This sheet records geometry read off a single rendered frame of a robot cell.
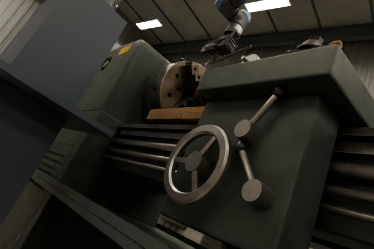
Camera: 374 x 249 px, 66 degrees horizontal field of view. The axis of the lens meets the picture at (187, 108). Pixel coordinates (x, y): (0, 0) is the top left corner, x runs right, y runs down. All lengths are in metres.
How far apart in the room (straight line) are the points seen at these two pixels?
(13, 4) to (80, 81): 10.87
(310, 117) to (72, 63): 0.67
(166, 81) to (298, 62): 0.74
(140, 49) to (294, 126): 0.94
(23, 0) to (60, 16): 10.94
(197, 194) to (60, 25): 0.63
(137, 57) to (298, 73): 0.91
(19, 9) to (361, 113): 11.53
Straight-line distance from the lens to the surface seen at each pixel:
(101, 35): 0.97
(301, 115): 0.49
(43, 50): 0.89
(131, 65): 1.28
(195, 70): 1.23
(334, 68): 0.48
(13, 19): 11.66
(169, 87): 1.18
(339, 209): 0.52
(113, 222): 0.65
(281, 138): 0.49
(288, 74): 0.50
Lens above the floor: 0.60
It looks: 20 degrees up
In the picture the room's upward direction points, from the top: 25 degrees clockwise
